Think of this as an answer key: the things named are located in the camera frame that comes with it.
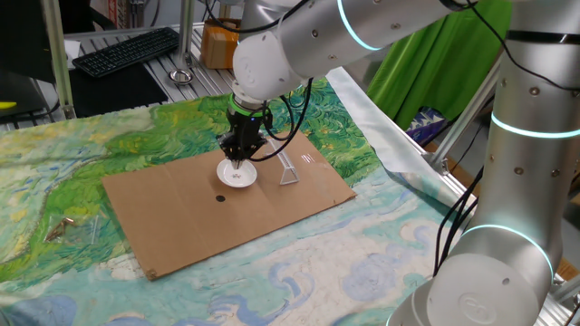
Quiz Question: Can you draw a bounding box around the black computer monitor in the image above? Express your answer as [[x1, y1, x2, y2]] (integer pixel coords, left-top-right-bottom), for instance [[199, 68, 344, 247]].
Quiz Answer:
[[0, 0, 63, 126]]

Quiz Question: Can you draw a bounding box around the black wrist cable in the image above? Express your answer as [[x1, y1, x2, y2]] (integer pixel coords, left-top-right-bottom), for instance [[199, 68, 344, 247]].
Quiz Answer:
[[203, 0, 314, 163]]

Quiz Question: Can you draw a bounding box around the brown cardboard box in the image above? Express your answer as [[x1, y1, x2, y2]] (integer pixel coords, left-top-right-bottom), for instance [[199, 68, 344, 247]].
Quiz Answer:
[[199, 17, 241, 70]]

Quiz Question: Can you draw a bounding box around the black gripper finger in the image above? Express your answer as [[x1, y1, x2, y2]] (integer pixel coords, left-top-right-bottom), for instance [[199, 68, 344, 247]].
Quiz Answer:
[[218, 133, 240, 165], [238, 137, 268, 163]]

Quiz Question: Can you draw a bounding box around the aluminium frame strut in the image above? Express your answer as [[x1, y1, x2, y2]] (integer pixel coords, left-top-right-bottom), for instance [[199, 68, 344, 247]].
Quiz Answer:
[[425, 53, 504, 176]]

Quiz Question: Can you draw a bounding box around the bright green cloth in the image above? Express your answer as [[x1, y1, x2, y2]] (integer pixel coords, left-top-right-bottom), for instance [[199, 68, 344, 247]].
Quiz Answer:
[[365, 0, 486, 132]]

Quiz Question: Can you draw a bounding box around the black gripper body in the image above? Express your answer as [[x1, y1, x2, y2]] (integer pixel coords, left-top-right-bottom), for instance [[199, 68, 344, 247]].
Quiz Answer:
[[226, 111, 273, 144]]

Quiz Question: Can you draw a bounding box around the blue patterned bag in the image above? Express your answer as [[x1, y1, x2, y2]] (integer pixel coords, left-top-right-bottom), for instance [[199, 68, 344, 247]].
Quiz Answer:
[[405, 106, 448, 146]]

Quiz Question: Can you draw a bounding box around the white paper sheet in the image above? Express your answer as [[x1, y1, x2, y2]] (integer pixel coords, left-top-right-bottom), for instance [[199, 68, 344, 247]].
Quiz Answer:
[[63, 39, 82, 72]]

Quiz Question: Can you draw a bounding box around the aluminium frame post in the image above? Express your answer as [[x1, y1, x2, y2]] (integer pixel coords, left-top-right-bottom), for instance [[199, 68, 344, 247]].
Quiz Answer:
[[178, 0, 197, 69], [40, 0, 77, 120]]

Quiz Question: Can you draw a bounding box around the black mouse pad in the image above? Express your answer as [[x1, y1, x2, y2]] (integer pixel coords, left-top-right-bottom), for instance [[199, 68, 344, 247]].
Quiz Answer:
[[67, 62, 169, 119]]

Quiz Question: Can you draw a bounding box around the brown cardboard sheet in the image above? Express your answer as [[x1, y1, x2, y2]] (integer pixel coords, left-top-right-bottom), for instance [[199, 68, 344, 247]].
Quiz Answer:
[[101, 129, 358, 281]]

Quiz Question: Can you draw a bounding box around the white plate with floral print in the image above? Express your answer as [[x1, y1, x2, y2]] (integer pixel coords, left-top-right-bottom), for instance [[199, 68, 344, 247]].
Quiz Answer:
[[216, 158, 258, 189]]

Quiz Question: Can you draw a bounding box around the black computer keyboard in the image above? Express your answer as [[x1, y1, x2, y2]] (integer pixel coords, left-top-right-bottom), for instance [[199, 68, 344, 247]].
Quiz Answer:
[[72, 26, 181, 79]]

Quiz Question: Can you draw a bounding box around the black cable bundle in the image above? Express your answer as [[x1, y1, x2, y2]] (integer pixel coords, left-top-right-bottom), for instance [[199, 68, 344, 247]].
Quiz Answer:
[[432, 166, 486, 278]]

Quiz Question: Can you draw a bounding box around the painted landscape tablecloth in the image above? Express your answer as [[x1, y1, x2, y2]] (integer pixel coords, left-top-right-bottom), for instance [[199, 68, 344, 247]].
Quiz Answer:
[[0, 66, 477, 326]]

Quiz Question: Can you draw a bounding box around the small round metal dish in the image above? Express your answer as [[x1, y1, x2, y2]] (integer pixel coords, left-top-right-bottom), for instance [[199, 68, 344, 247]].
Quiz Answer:
[[168, 67, 195, 86]]

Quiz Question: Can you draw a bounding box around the clear plastic triangular stand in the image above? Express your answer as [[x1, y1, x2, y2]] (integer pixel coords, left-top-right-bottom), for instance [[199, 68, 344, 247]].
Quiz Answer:
[[265, 138, 301, 186]]

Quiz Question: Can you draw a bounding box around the plastic bag of brass screws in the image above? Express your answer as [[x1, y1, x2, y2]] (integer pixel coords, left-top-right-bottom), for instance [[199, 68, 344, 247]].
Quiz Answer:
[[43, 215, 103, 245]]

